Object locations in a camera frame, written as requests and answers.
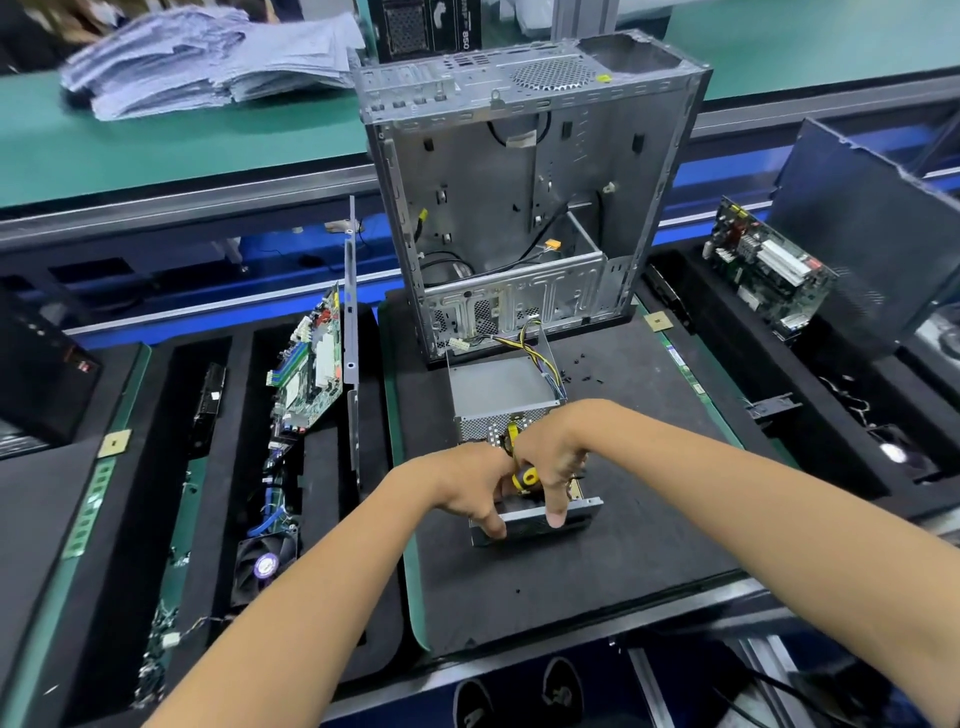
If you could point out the person's left hand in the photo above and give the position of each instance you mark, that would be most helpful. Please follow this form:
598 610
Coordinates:
458 477

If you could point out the person's right hand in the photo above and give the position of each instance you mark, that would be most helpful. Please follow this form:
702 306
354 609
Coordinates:
555 443

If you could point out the silver power supply unit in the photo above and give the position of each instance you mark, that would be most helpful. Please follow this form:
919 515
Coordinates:
503 398

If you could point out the person's right forearm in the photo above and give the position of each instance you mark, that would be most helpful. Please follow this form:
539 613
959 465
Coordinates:
780 510

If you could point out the person's left forearm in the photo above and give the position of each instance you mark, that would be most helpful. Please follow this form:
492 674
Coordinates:
285 615

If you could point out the person's left black shoe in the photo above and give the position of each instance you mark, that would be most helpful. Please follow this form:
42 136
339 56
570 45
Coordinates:
474 704

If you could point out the person's black shoe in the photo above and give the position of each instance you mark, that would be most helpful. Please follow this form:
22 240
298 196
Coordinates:
561 686
474 704

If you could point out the person's right black shoe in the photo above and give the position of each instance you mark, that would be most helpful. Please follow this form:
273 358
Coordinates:
561 686

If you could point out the silver metal computer case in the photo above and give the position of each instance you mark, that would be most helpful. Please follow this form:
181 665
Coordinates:
525 180

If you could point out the black foam work mat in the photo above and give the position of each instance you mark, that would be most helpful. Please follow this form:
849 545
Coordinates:
30 555
660 540

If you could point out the small beige square chip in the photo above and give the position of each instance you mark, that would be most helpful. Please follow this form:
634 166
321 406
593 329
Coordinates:
114 443
659 320

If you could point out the dark grey case side panel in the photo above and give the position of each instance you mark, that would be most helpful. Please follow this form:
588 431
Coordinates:
353 345

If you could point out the green motherboard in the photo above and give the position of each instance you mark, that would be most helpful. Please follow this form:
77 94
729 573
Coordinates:
305 368

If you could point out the black cooler fan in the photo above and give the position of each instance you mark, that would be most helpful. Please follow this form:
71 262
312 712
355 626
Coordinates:
266 567

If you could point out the black foam tray with slots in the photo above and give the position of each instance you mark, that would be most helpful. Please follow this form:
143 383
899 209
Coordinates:
225 510

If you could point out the small black rectangular component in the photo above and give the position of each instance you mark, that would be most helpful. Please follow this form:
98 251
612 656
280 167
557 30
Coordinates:
210 405

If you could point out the green board with white parts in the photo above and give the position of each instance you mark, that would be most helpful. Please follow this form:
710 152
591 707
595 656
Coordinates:
768 270

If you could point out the black foam tray with recess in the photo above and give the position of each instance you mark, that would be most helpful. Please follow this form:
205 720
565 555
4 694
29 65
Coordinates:
840 420

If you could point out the long green memory strip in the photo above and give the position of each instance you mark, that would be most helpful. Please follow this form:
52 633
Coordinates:
75 525
177 578

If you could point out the small black lit fan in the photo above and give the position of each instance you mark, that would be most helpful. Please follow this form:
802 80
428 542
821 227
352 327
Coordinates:
894 452

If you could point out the large black metal panel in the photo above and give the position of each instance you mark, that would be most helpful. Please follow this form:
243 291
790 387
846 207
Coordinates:
870 225

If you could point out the grey round metal part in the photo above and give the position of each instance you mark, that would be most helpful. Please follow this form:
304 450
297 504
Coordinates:
945 333

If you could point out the black rectangular device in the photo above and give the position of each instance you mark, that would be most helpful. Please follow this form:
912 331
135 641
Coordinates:
38 375

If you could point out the black cardboard box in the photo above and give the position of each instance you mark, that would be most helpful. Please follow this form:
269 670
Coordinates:
425 27

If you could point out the green conveyor belt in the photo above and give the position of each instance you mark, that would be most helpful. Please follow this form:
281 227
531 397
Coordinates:
165 143

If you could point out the stack of grey paper sheets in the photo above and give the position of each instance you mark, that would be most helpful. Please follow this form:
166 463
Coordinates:
195 68

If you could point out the small black metal bracket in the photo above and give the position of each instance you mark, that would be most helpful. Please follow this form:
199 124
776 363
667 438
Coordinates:
774 408

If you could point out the grey metal conveyor rail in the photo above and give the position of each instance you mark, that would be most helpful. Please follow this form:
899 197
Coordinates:
165 203

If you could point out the grey metal post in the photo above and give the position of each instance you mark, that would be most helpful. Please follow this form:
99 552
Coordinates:
584 15

